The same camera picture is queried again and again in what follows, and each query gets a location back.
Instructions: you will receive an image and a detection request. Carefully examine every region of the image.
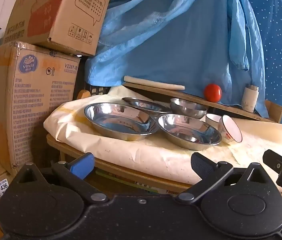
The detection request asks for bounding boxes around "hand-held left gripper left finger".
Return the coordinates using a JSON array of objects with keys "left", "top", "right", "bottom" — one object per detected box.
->
[{"left": 12, "top": 152, "right": 109, "bottom": 204}]

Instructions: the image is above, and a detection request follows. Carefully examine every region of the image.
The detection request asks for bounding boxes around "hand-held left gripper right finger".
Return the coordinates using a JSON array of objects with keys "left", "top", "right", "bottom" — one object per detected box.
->
[{"left": 175, "top": 152, "right": 275, "bottom": 204}]

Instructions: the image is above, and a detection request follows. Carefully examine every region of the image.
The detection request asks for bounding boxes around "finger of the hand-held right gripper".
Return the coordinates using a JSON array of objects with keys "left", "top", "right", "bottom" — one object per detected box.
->
[{"left": 263, "top": 149, "right": 282, "bottom": 175}]

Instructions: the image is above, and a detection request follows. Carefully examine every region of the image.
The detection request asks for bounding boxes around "white bowl with red rim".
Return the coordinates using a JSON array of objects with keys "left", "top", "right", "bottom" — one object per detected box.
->
[
  {"left": 218, "top": 115, "right": 243, "bottom": 145},
  {"left": 205, "top": 113, "right": 223, "bottom": 130}
]

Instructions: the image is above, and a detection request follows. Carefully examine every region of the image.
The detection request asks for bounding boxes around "large steel plate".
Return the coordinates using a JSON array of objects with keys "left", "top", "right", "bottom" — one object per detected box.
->
[{"left": 84, "top": 102, "right": 159, "bottom": 142}]

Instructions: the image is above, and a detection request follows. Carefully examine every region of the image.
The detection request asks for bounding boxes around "steel bowl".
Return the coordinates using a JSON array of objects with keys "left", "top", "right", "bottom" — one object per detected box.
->
[{"left": 170, "top": 98, "right": 209, "bottom": 120}]

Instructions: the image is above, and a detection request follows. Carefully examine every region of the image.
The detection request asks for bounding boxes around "wooden board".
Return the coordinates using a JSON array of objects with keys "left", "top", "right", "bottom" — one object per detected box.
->
[{"left": 123, "top": 82, "right": 279, "bottom": 123}]

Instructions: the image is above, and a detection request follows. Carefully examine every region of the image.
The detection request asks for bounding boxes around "cream cylindrical bottle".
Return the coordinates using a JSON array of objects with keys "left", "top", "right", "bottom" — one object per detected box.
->
[{"left": 241, "top": 85, "right": 259, "bottom": 113}]

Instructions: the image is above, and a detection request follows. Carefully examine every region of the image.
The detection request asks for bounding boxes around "red tomato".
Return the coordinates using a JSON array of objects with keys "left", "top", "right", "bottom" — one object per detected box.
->
[{"left": 204, "top": 83, "right": 223, "bottom": 103}]

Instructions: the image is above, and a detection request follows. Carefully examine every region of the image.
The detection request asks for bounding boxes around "large cardboard box blue logo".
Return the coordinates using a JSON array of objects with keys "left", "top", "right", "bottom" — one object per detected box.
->
[{"left": 0, "top": 41, "right": 81, "bottom": 175}]

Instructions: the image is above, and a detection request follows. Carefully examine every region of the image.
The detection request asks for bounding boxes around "black plastic crate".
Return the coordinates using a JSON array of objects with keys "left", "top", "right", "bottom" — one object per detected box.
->
[{"left": 73, "top": 55, "right": 111, "bottom": 100}]

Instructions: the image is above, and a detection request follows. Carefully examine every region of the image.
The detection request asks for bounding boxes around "wooden rolling pin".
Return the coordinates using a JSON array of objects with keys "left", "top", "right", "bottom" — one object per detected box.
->
[{"left": 123, "top": 76, "right": 185, "bottom": 91}]

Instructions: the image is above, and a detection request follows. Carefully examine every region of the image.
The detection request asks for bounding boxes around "blue dotted cloth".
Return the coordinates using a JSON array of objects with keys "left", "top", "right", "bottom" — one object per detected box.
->
[{"left": 241, "top": 0, "right": 282, "bottom": 149}]

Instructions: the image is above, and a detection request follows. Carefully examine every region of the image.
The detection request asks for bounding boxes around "light blue cloth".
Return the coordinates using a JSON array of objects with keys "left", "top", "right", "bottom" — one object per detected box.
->
[{"left": 84, "top": 0, "right": 269, "bottom": 118}]

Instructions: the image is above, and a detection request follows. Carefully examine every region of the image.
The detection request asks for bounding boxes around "cardboard box with red print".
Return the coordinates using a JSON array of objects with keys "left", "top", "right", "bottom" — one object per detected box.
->
[{"left": 2, "top": 0, "right": 111, "bottom": 57}]

